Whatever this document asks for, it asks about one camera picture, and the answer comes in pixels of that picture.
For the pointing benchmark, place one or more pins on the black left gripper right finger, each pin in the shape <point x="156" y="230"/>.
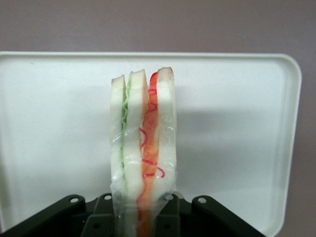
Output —
<point x="197" y="219"/>

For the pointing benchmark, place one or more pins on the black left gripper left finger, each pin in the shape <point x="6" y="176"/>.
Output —
<point x="74" y="217"/>

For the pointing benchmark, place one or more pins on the triangle sandwich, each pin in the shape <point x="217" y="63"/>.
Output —
<point x="145" y="138"/>

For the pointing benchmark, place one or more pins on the cream plastic tray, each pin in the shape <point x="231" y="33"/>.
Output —
<point x="234" y="123"/>

